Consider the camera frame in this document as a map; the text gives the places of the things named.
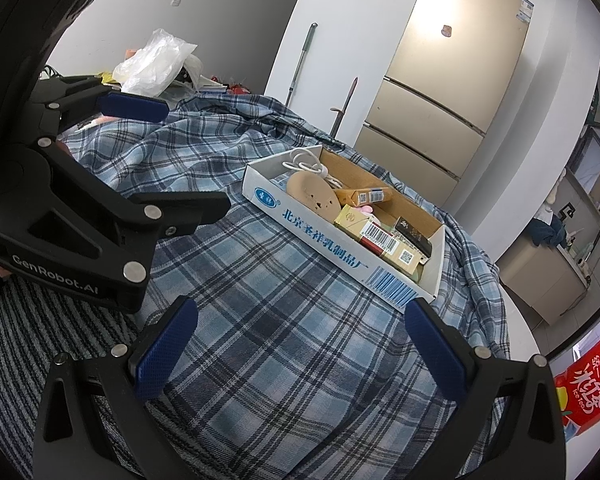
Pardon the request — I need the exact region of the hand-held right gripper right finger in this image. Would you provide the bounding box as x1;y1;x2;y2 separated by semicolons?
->
404;297;567;480

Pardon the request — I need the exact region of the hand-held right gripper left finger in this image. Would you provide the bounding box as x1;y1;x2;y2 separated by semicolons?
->
34;296;200;480

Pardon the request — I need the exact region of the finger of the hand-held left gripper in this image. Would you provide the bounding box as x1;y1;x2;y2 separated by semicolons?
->
0;135;232;313
27;74;171;133

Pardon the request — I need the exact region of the white cable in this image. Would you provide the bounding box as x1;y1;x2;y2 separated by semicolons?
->
281;147;343;191

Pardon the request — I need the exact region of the beige round puff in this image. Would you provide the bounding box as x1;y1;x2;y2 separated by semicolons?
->
286;171;342;221

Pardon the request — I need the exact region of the black small box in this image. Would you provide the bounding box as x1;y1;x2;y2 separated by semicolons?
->
393;216;433;256

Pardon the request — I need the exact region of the shallow cardboard box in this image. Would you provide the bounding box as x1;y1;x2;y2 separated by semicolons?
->
242;145;447;306

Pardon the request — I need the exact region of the gold carton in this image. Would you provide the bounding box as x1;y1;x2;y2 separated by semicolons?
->
334;205;428;277

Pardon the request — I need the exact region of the orange blue cigarette pack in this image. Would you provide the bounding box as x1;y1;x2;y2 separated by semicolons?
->
334;187;395;207

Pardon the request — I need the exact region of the white plastic bag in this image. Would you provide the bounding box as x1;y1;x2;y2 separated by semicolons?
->
112;28;203;97

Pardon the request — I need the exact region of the pile of snack packets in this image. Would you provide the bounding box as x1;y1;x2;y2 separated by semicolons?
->
200;74;253;96

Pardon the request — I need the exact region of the blue plaid cloth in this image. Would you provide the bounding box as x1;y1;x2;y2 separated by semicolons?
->
60;92;511;480

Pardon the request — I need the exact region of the beige vanity cabinet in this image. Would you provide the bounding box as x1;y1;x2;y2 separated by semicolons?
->
497;240;591;326

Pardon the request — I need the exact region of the grey striped knit cloth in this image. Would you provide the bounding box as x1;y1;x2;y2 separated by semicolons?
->
0;275;151;480

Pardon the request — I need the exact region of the red label drink bottle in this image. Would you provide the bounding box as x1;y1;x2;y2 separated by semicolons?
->
554;336;600;443

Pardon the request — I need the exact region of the dark teal cloth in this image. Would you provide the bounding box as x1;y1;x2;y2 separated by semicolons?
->
525;217;568;248

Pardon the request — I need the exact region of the brown stick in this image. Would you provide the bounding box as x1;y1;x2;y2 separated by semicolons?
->
329;77;358;141

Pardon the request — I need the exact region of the white plush figure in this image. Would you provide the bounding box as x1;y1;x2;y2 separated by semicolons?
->
545;170;566;221

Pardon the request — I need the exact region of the gold refrigerator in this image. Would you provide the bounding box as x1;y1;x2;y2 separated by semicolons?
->
355;0;537;196

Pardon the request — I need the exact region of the silver mop handle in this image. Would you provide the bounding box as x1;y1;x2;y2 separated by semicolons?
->
286;22;318;106

